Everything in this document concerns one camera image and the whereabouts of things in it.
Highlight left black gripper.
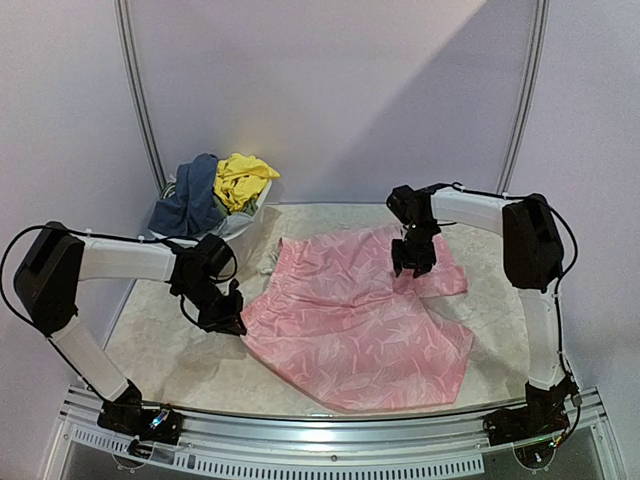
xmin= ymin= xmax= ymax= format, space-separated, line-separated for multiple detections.
xmin=176 ymin=277 xmax=246 ymax=335

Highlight pink patterned shorts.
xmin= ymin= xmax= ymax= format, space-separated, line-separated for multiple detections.
xmin=242 ymin=225 xmax=474 ymax=412

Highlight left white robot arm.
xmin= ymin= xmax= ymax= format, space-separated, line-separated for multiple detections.
xmin=1 ymin=221 xmax=247 ymax=434

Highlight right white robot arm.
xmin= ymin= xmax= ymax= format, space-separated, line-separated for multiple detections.
xmin=386 ymin=182 xmax=579 ymax=436

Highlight white plastic laundry basket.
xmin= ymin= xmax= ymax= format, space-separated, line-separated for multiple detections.
xmin=148 ymin=183 xmax=271 ymax=269

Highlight grey garment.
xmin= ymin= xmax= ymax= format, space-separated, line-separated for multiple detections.
xmin=208 ymin=199 xmax=258 ymax=237

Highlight blue garment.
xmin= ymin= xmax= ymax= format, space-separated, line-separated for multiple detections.
xmin=147 ymin=153 xmax=223 ymax=236

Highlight yellow garment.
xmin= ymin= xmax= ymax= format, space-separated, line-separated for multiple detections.
xmin=213 ymin=153 xmax=280 ymax=213

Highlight aluminium front rail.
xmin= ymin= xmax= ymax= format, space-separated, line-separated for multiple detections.
xmin=43 ymin=388 xmax=626 ymax=479

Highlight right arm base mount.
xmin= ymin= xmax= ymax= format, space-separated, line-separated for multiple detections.
xmin=482 ymin=377 xmax=582 ymax=448

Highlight right aluminium frame post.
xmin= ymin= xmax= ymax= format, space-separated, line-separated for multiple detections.
xmin=495 ymin=0 xmax=549 ymax=194

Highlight aluminium frame post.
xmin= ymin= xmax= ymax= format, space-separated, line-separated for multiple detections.
xmin=114 ymin=0 xmax=167 ymax=193
xmin=495 ymin=0 xmax=549 ymax=194

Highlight left aluminium frame post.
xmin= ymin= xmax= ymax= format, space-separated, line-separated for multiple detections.
xmin=114 ymin=0 xmax=167 ymax=193

